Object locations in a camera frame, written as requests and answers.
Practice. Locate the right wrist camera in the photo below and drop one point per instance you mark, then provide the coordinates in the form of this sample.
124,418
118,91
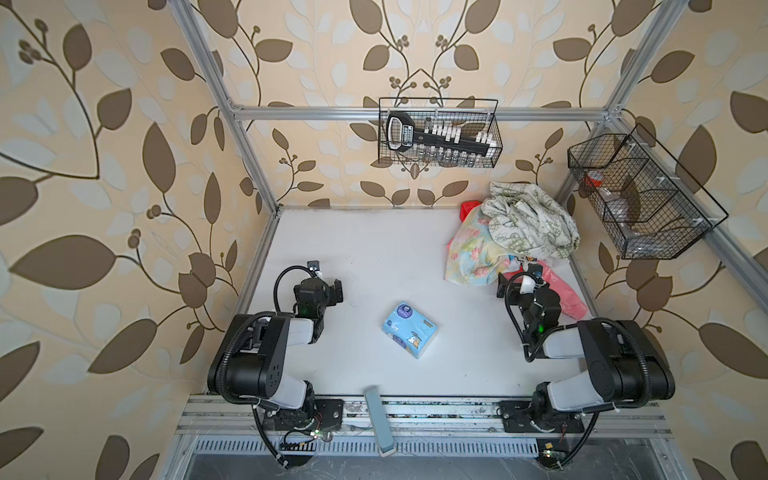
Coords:
532,278

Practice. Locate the blue tissue pack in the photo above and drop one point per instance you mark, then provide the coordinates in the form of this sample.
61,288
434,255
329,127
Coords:
410,329

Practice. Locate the pastel floral cloth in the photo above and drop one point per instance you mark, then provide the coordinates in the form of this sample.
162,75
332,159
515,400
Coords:
474,259

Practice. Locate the black white scraper tool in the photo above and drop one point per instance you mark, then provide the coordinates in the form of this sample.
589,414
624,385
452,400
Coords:
417,134

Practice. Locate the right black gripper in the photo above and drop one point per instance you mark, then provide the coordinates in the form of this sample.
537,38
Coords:
547,286

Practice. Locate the black wire basket wall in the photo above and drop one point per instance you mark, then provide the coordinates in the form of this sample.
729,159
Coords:
663,207
471,104

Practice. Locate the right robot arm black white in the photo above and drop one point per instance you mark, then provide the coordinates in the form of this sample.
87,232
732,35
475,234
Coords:
623,368

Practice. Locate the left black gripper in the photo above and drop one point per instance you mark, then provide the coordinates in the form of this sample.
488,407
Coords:
332,297

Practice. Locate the red cloth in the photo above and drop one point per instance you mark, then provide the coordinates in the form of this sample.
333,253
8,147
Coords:
467,207

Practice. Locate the black wire basket back wall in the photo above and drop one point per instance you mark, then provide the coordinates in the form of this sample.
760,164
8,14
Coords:
471,104

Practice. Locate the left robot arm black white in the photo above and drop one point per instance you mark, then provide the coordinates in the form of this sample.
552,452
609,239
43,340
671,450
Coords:
249,366

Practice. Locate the grey sponge block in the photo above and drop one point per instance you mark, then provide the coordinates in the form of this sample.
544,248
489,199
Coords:
385,440

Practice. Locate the pink patterned cloth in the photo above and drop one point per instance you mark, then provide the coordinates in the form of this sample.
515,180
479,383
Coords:
571,300

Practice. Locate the white green print cloth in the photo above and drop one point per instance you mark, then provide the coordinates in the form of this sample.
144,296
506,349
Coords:
528,222

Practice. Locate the black wire basket right wall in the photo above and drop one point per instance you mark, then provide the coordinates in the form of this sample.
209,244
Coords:
663,207

